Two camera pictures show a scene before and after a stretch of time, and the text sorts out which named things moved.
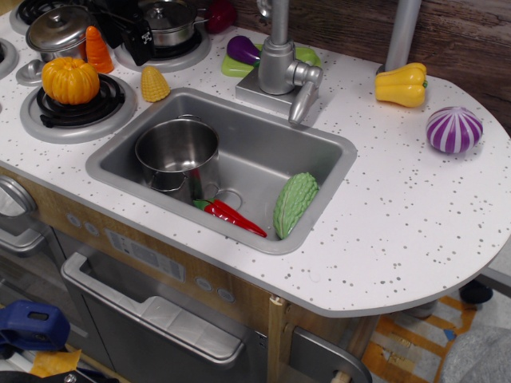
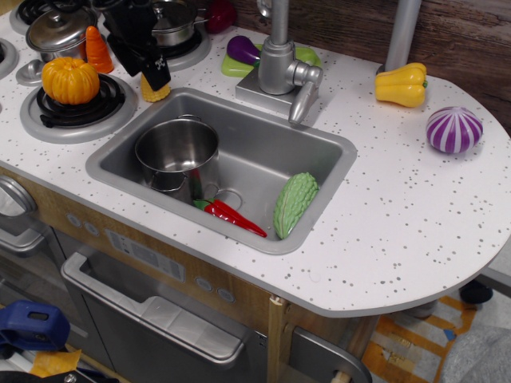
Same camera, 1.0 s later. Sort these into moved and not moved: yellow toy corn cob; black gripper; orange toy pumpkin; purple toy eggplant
Moved: black gripper
Not moved: purple toy eggplant; orange toy pumpkin; yellow toy corn cob
